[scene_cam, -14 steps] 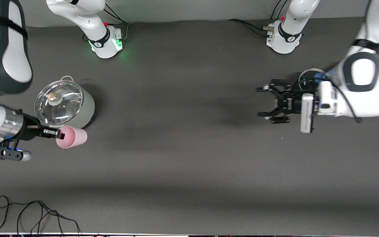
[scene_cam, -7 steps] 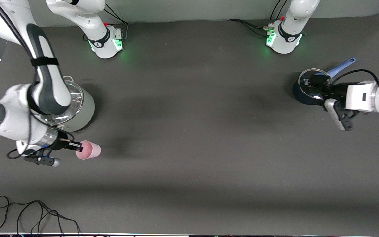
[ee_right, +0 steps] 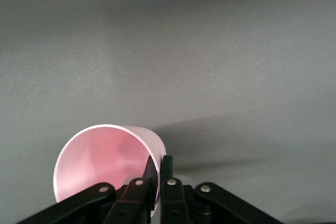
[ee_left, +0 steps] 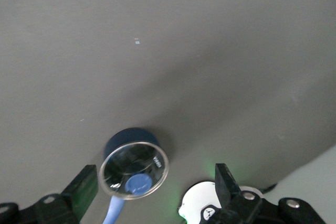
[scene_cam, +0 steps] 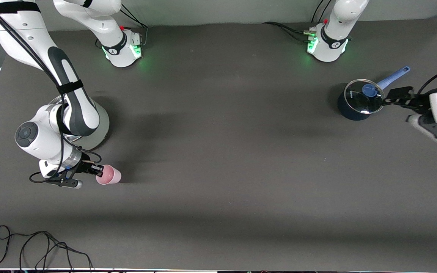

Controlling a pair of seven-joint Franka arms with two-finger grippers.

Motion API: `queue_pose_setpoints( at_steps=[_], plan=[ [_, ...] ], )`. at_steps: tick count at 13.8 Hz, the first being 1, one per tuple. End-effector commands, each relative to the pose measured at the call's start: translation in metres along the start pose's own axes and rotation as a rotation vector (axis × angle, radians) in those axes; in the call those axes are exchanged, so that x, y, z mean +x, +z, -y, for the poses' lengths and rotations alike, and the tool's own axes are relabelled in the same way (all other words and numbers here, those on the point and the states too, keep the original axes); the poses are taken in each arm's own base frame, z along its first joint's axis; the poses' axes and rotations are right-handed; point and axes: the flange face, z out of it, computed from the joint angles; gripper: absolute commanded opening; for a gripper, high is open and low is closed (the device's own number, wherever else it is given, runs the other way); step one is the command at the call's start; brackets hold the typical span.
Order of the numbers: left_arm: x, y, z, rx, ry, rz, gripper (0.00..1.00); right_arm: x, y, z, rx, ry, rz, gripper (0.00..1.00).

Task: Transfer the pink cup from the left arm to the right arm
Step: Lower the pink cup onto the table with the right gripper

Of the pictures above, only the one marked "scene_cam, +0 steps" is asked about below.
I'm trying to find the pink plastic cup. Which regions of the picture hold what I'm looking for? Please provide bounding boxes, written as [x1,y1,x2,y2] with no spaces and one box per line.
[96,164,122,185]

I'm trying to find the glass lid with blue knob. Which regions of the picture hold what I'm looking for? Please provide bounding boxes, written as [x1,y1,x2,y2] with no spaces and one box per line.
[344,79,386,114]

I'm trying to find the pale green stock pot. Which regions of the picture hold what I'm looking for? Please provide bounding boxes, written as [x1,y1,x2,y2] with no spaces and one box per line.
[47,95,110,151]

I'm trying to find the dark blue saucepan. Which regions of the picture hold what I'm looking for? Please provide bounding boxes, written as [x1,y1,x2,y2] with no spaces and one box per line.
[337,66,411,121]

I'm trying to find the dark grey table mat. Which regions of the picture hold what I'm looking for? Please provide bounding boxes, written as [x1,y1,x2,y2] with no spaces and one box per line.
[0,13,437,271]

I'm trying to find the black right arm wrist cable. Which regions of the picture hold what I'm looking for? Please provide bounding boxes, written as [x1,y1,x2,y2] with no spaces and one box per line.
[0,0,102,184]

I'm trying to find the loose thin black cable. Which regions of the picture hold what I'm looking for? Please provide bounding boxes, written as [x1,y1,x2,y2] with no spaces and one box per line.
[0,225,94,271]

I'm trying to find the black left arm base cables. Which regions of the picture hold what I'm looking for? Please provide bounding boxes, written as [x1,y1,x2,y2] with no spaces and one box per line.
[262,0,331,43]

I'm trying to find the black arm base cables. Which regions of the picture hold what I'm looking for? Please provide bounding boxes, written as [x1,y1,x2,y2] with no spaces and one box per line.
[262,0,331,43]
[117,5,149,48]

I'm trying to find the black right arm base cables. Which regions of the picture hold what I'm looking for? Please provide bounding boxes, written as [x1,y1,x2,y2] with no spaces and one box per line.
[117,5,149,48]

